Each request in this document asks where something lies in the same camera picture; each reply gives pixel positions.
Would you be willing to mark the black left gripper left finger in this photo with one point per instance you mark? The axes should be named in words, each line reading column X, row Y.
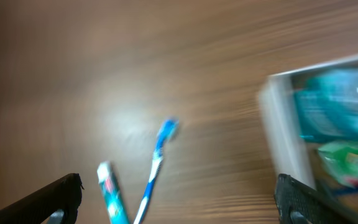
column 57, row 202

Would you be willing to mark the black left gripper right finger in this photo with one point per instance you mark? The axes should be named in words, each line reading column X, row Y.
column 299, row 203

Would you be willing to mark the teal small toothpaste tube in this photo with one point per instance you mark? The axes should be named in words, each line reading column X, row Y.
column 112, row 195

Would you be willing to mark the green soap box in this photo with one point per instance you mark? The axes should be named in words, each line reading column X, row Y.
column 340, row 161

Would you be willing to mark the blue mouthwash bottle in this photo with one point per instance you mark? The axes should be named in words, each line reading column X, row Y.
column 327, row 106

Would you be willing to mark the white cardboard box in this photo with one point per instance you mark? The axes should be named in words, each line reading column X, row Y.
column 290, row 153

